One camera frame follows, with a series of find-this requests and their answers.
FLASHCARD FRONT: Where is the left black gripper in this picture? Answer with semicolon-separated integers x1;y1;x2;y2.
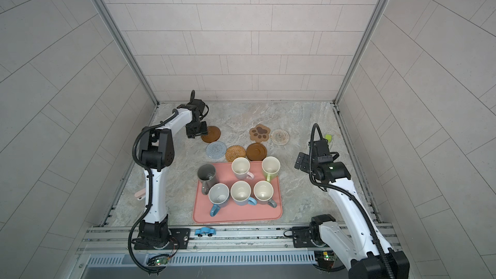
187;121;209;140

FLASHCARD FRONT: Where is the dark wooden coaster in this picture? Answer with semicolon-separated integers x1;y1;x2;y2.
201;126;221;143
246;143;267;161

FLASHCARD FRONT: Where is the blue woven coaster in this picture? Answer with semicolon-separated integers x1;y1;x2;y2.
206;141;227;160

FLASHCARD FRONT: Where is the rattan woven coaster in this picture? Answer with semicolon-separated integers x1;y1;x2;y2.
225;145;246;162

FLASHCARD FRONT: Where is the white multicolour woven coaster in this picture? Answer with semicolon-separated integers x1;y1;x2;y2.
271;129;290;146

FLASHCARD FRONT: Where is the cork paw coaster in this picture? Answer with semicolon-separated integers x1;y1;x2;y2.
249;124;271;143

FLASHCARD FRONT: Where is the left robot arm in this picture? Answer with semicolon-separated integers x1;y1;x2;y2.
130;97;209;249

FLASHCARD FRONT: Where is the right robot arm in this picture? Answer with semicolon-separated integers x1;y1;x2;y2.
294;123;410;278

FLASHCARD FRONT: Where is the green mug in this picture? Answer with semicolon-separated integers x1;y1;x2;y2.
262;156;281;182

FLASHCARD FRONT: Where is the grey metal mug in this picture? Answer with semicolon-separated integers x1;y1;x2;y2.
197;164;219;195

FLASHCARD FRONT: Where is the right circuit board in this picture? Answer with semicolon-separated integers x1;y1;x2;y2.
314;251;336;271

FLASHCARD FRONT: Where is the circuit board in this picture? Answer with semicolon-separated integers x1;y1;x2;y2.
147;254;170;267
314;251;336;271

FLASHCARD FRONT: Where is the blue toy car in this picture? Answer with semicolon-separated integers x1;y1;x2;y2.
195;227;216;238

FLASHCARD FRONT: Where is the left circuit board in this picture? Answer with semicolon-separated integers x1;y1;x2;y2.
147;254;170;267

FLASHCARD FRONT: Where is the teal handled mug right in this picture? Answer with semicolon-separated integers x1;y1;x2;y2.
253;181;278;208

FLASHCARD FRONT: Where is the white mug pink handle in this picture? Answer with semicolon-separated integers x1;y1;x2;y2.
231;158;254;180

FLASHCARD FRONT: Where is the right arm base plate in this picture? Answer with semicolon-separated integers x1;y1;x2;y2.
291;226;324;248

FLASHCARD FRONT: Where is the light blue handled mug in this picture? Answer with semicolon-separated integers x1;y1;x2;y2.
230;180;257;206

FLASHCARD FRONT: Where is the blue handled mug left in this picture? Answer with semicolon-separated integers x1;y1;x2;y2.
208;183;230;217

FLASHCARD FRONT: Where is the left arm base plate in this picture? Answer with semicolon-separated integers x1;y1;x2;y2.
131;228;190;250

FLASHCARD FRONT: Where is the aluminium rail frame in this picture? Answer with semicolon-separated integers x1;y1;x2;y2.
59;223;402;278

